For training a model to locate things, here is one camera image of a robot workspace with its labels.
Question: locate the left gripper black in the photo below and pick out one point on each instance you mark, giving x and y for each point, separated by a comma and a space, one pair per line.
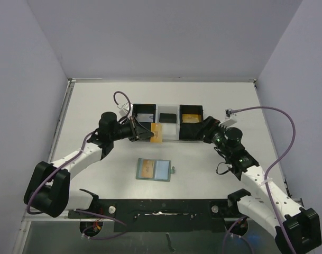
134, 129

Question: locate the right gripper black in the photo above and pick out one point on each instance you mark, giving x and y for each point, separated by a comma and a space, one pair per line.
209, 127

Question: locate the gold card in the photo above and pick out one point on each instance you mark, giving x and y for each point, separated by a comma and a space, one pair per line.
157, 130
191, 118
147, 168

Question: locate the green leather card holder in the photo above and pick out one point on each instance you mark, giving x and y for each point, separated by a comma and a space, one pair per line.
163, 169

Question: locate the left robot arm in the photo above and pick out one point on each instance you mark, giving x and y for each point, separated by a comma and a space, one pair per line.
49, 187

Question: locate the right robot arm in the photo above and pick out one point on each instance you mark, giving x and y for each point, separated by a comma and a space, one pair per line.
294, 228

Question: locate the silver blue card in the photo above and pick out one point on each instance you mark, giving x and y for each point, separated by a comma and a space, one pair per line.
145, 117

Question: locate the gold card in bin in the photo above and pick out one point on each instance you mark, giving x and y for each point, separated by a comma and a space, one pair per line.
191, 118

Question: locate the black card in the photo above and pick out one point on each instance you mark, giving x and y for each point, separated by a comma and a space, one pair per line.
168, 118

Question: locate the black left bin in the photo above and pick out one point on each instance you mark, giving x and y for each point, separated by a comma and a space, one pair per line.
144, 108

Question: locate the black bin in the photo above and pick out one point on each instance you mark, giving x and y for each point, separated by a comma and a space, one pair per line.
189, 131
144, 108

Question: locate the black right bin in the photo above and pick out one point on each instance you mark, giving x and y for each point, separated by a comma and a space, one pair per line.
189, 131

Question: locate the white middle bin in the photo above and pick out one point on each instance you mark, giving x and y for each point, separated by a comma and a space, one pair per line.
170, 130

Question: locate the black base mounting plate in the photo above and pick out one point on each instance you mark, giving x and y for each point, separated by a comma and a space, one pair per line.
167, 215

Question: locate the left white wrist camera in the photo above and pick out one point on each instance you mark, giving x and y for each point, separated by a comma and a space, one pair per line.
124, 108

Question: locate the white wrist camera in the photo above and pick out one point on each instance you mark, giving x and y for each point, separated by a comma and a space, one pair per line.
124, 108
228, 122

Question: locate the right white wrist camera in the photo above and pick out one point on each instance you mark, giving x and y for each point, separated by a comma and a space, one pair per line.
228, 122

